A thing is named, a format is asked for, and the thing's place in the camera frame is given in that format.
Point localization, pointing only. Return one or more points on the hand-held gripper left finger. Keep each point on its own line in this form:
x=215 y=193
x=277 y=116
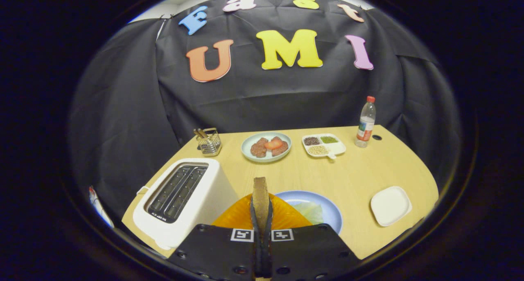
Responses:
x=254 y=228

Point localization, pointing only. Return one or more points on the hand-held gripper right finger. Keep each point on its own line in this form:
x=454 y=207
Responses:
x=269 y=228

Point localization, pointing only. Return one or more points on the plain brown bread slice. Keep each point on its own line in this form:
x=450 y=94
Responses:
x=260 y=199

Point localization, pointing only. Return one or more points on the green lettuce leaf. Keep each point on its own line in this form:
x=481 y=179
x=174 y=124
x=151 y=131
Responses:
x=311 y=212

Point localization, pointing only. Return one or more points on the white toaster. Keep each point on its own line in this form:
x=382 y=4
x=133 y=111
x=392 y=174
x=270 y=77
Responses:
x=213 y=191

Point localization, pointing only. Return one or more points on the blue round plate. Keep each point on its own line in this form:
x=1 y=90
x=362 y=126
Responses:
x=331 y=217

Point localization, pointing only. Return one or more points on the brown meat patty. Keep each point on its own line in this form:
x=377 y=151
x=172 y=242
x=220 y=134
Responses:
x=281 y=150
x=258 y=149

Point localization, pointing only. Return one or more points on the red tomato slice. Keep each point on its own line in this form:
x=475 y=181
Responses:
x=273 y=144

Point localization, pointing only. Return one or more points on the pale green plate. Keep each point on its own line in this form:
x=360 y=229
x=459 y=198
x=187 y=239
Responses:
x=246 y=144

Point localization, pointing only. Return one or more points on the white divided seed tray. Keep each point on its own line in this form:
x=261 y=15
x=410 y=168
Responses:
x=336 y=148

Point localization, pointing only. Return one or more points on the small white square plate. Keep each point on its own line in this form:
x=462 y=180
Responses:
x=391 y=206

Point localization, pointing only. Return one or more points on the black backdrop cloth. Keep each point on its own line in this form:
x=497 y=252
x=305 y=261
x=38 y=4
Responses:
x=254 y=97

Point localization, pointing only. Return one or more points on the clear bottle red cap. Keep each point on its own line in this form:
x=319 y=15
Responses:
x=365 y=127

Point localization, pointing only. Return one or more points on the white red striped object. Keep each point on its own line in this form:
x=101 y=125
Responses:
x=98 y=205

